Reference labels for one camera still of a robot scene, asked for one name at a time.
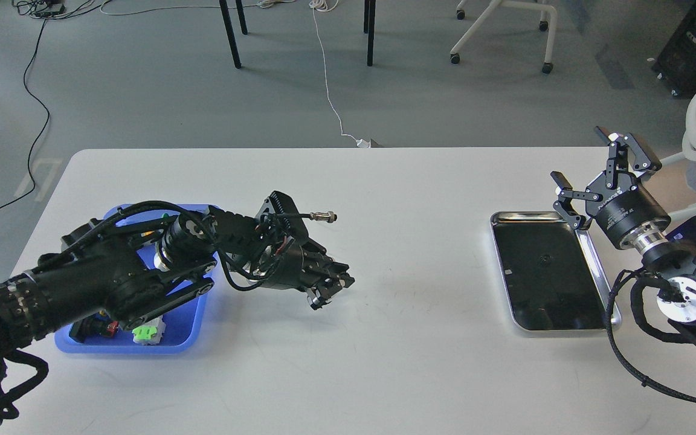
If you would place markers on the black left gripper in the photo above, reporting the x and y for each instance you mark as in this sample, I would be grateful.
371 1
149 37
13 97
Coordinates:
306 268

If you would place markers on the green white push button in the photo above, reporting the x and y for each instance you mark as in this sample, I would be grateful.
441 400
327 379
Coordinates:
150 333

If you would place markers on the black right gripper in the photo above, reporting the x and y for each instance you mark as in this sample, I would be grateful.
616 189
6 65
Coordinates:
617 200

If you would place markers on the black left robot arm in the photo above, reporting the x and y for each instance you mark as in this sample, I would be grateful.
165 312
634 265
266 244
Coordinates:
99 269

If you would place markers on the blue plastic tray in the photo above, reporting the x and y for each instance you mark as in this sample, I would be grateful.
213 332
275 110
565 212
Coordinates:
182 325

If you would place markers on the silver metal tray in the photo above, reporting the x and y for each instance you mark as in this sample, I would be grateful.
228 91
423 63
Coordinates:
554 281

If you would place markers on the black red switch part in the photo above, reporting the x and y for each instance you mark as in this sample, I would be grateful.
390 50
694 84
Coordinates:
91 326

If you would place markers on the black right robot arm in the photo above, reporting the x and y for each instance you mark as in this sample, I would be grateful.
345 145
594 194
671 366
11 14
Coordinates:
663 295

